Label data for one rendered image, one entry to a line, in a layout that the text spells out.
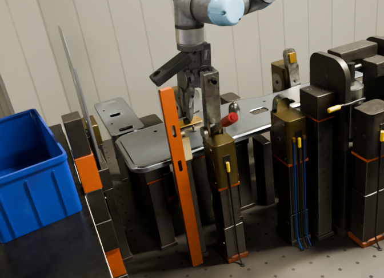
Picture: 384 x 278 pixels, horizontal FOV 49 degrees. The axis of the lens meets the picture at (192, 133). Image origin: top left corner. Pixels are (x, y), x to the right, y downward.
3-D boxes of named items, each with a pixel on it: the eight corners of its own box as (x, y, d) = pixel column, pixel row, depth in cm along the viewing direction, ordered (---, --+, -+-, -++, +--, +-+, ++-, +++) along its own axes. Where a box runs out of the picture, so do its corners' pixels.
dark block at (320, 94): (318, 220, 121) (316, 82, 102) (334, 234, 115) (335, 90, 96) (303, 226, 120) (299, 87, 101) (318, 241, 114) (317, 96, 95)
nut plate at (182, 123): (198, 116, 122) (197, 112, 122) (203, 120, 119) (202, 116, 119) (171, 124, 120) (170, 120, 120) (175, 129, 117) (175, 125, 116)
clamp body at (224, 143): (237, 241, 119) (223, 128, 103) (255, 263, 111) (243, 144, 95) (216, 249, 117) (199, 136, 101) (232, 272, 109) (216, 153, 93)
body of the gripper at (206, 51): (215, 88, 115) (214, 43, 109) (185, 94, 112) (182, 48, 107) (203, 80, 121) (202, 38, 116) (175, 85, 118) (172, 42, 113)
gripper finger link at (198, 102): (210, 120, 118) (208, 88, 114) (190, 124, 116) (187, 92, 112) (205, 117, 120) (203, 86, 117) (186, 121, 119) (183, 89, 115)
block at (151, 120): (167, 182, 151) (152, 110, 138) (179, 199, 141) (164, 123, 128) (148, 189, 149) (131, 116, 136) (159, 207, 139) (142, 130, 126)
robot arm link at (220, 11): (254, -15, 99) (220, -17, 106) (221, -4, 92) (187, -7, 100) (256, 19, 102) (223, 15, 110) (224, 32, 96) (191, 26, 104)
